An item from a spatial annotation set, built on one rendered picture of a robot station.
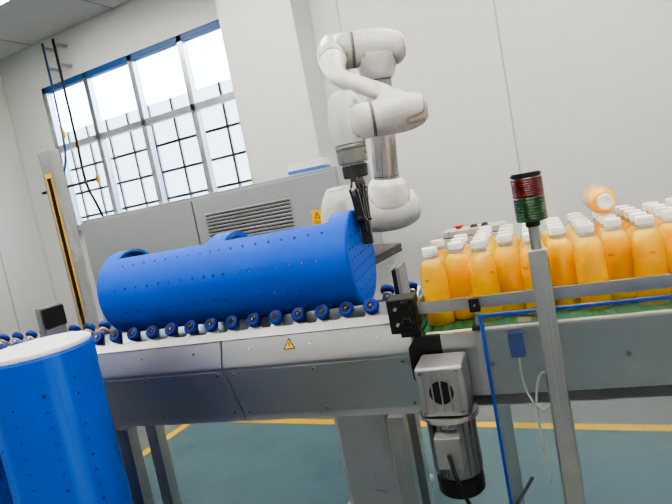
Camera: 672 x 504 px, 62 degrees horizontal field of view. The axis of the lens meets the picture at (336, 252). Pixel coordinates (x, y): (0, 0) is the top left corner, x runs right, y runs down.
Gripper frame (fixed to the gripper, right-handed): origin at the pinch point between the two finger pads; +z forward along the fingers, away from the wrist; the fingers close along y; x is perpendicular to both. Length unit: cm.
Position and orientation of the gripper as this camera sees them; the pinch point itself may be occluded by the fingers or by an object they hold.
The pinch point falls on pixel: (366, 232)
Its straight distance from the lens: 166.5
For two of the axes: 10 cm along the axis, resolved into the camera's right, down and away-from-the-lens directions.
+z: 1.9, 9.8, 1.0
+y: 3.1, -1.6, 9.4
